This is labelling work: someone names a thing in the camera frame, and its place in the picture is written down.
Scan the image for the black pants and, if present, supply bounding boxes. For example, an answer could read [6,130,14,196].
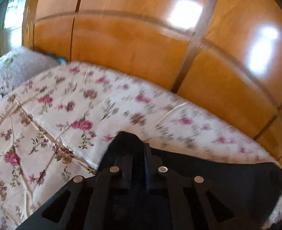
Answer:
[93,131,282,229]

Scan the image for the white floral pillow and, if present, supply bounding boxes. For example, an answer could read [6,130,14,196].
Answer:
[0,46,59,89]

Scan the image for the wooden wardrobe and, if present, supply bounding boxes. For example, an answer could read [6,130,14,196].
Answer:
[22,0,282,165]

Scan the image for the floral bedspread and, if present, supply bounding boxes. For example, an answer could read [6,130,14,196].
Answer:
[0,62,274,229]

